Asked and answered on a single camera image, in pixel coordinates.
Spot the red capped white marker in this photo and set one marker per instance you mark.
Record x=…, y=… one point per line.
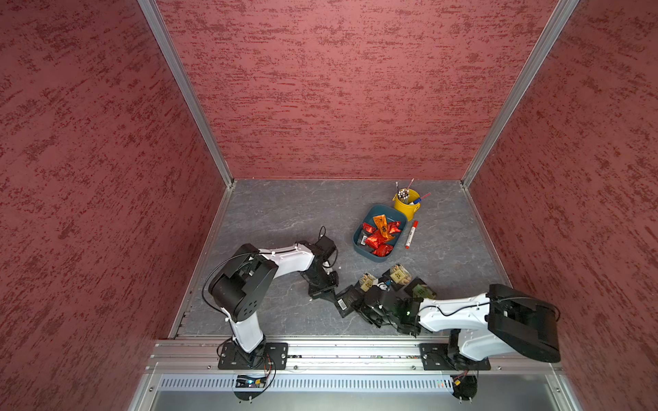
x=411, y=234

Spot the teal plastic storage box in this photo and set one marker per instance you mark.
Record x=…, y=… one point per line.
x=359, y=235

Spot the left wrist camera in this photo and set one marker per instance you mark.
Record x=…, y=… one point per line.
x=326, y=251

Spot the black barcode tea bag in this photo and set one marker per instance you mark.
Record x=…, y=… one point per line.
x=348, y=301

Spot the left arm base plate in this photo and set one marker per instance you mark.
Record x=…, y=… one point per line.
x=266, y=357

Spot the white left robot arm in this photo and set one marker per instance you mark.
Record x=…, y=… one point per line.
x=237, y=287

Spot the aluminium front rail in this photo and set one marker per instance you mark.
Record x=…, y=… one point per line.
x=305, y=355

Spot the left aluminium corner post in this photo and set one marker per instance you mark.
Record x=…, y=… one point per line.
x=158, y=28

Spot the yellow metal pencil bucket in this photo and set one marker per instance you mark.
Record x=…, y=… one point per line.
x=409, y=210

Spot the orange tea bag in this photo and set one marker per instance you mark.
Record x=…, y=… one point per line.
x=381, y=224

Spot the black green label tea bag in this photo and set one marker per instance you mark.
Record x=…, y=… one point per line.
x=421, y=290

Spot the right aluminium corner post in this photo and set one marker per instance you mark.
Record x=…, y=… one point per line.
x=547, y=39

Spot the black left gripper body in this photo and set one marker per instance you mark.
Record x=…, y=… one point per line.
x=320, y=282

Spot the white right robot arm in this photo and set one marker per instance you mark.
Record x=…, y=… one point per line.
x=500, y=321

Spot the bundle of pencils with erasers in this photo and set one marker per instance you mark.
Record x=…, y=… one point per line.
x=403, y=195

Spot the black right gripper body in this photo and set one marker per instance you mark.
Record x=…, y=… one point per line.
x=368, y=313

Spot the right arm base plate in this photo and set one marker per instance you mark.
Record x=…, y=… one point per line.
x=447, y=357

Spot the black yellow label tea bag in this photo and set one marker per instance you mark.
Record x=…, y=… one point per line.
x=366, y=282
x=400, y=275

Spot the red foil tea bag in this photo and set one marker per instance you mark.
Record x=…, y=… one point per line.
x=383, y=250
x=394, y=228
x=375, y=240
x=368, y=228

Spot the aluminium corner post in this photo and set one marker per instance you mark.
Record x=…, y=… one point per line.
x=158, y=28
x=547, y=39

